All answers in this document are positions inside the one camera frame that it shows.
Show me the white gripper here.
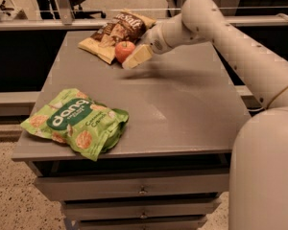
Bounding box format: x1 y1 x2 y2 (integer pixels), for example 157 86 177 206
122 25 170 69

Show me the bottom grey drawer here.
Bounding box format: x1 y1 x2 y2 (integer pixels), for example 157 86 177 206
79 216 206 230

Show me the top grey drawer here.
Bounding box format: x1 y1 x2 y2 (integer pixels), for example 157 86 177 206
35 169 228 201

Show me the middle grey drawer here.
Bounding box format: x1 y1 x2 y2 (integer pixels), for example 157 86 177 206
62 198 221 220

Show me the metal railing frame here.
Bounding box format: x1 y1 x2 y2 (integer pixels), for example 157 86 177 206
0 0 288 31

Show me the grey drawer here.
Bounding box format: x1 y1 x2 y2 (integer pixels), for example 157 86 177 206
62 198 221 220
79 216 206 230
35 169 228 201

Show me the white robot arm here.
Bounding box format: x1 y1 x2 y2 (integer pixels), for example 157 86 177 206
123 0 288 230

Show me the red apple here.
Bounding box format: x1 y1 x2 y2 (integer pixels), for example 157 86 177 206
114 41 135 63

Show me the brown chip bag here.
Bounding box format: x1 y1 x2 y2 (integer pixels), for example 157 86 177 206
78 10 156 64

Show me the grey drawer cabinet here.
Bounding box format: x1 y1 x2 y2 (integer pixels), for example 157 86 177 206
11 27 252 230

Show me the green dang chip bag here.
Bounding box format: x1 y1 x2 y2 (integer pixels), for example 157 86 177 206
21 88 129 161

